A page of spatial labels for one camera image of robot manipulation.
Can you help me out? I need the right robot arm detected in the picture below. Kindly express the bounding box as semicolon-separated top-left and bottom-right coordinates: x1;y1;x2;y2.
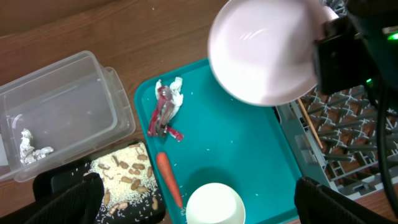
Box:
312;0;397;212

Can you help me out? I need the crumpled white napkin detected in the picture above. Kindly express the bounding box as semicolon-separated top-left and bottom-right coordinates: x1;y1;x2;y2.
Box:
155;77;183;119

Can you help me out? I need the rice and peanuts pile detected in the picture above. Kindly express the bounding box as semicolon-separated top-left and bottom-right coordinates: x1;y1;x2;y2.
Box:
88;142;160;222

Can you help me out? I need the orange carrot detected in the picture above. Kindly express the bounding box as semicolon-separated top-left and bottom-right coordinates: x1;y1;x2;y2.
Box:
156;152;183;208

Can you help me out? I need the black tray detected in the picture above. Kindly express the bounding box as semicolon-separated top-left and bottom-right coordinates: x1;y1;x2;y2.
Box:
32;139;167;224

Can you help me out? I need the red snack wrapper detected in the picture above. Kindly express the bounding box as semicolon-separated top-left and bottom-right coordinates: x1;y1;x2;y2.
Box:
147;86;183;141

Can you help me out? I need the teal plastic tray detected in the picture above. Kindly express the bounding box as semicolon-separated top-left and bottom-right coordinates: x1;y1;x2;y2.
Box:
145;60;301;223

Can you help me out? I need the grey dishwasher rack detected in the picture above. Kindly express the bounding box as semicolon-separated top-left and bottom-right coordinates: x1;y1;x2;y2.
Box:
275;0;398;201

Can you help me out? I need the clear plastic bin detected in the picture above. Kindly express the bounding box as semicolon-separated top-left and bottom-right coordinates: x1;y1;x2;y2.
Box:
1;50;136;182

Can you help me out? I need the large white plate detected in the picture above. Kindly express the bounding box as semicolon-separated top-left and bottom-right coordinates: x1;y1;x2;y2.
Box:
208;0;338;106

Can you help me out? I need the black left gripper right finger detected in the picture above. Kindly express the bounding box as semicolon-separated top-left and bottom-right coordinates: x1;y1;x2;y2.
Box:
294;177;397;224

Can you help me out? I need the wooden chopstick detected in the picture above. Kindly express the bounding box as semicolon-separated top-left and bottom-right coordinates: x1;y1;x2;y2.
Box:
297;98;323;149

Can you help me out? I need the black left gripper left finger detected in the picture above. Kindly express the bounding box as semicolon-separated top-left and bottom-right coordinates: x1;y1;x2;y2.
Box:
0;172;105;224

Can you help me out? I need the crumpled tissue in bin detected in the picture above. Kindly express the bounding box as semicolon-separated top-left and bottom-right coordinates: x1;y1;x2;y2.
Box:
19;129;53;166

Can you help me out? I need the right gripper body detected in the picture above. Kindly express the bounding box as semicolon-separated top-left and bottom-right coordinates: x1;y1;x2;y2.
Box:
312;16;378;95

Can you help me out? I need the small white bowl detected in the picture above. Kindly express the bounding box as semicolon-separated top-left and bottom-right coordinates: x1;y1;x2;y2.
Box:
186;183;246;224

